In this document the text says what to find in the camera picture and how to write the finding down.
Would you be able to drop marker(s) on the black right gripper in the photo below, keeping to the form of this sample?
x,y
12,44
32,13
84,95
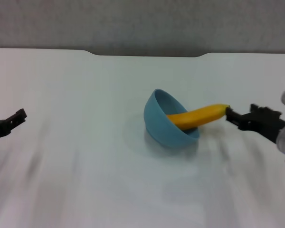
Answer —
x,y
266,126

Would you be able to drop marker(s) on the yellow banana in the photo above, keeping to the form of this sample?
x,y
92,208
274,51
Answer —
x,y
199,116

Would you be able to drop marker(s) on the blue bowl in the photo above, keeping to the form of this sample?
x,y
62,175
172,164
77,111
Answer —
x,y
161,128

